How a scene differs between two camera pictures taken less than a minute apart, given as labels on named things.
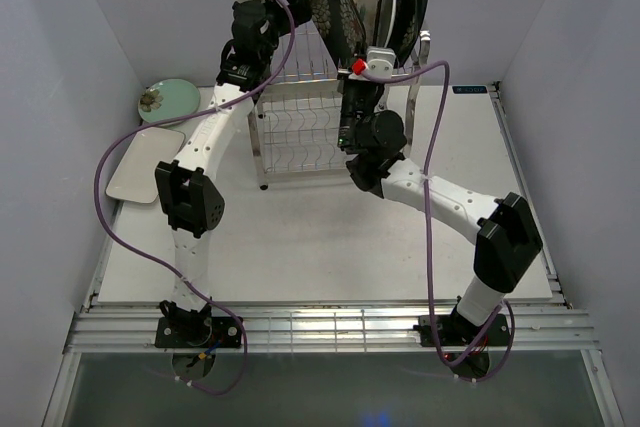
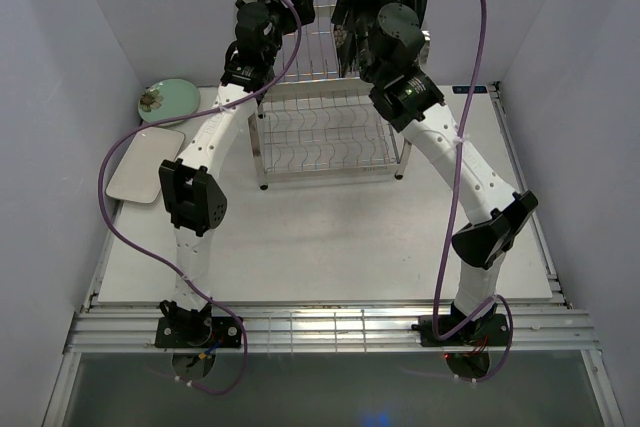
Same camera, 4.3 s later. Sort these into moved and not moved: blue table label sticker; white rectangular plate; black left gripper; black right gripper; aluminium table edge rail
Moved: black right gripper
Not moved: aluminium table edge rail; blue table label sticker; white rectangular plate; black left gripper
